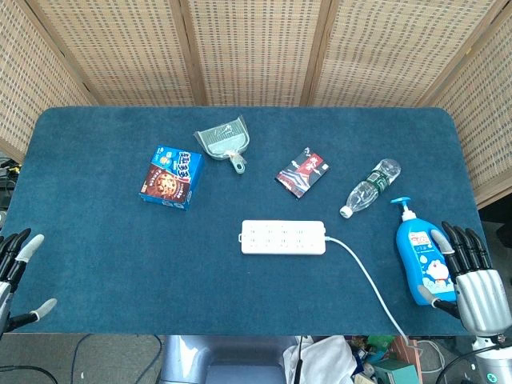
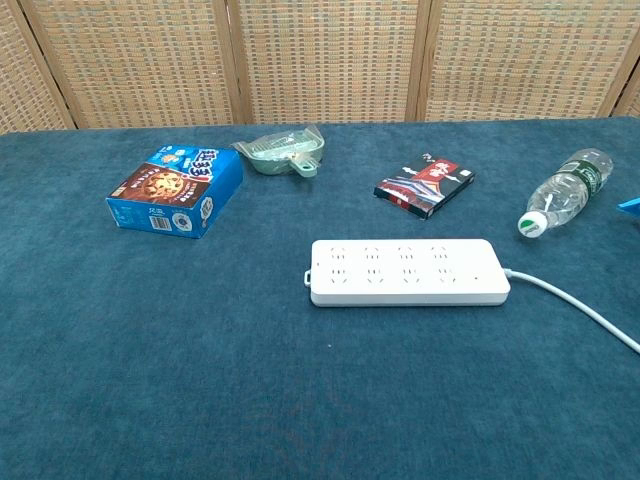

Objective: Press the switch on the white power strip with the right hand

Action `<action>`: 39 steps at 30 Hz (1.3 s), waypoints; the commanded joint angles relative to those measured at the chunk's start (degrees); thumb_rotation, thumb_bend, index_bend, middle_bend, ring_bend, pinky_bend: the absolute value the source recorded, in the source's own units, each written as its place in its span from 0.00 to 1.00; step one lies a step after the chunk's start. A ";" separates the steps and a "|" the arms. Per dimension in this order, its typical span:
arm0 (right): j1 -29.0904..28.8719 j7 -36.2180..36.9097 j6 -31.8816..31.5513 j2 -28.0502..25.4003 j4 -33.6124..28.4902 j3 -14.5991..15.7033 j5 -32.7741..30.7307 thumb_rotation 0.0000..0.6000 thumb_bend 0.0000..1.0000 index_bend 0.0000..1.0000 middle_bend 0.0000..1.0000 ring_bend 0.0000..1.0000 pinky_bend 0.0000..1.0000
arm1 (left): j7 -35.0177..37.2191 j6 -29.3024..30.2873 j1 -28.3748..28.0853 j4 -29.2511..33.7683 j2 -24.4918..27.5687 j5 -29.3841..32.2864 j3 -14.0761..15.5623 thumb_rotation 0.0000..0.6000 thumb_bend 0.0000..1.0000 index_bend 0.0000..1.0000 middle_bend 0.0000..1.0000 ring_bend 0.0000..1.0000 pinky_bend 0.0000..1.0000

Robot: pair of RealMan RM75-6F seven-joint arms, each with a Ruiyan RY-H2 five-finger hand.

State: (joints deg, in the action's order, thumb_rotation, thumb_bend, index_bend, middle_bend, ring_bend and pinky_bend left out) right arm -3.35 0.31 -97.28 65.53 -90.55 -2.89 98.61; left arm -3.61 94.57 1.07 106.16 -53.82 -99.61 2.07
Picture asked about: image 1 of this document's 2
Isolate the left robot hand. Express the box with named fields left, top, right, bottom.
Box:
left=0, top=228, right=58, bottom=335

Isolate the blue table mat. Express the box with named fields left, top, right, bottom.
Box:
left=2, top=106, right=487, bottom=337

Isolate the grey plastic dustpan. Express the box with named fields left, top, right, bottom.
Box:
left=194, top=115, right=249, bottom=175

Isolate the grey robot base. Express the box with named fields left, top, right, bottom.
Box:
left=158, top=334, right=299, bottom=384

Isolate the white power strip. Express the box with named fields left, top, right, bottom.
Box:
left=238, top=219, right=327, bottom=256

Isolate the blue lotion pump bottle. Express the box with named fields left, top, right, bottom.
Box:
left=390, top=196, right=458, bottom=306

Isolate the green box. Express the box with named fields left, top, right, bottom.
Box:
left=374, top=358, right=417, bottom=384

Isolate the blue cookie box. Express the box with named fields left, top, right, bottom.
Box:
left=138, top=145, right=206, bottom=211

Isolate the white power cable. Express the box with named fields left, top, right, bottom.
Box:
left=324, top=235, right=419, bottom=351

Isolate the clear plastic water bottle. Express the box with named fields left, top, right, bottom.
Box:
left=339, top=158, right=402, bottom=219

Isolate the woven rattan folding screen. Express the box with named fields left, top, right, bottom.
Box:
left=0, top=0, right=512, bottom=210

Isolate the white cloth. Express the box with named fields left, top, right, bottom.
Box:
left=282, top=335, right=357, bottom=384

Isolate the black floor cable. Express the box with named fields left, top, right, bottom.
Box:
left=0, top=334, right=163, bottom=384

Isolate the red black printed packet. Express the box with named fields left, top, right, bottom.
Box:
left=275, top=146, right=332, bottom=199

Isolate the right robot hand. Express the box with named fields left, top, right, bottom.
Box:
left=418, top=220, right=508, bottom=336

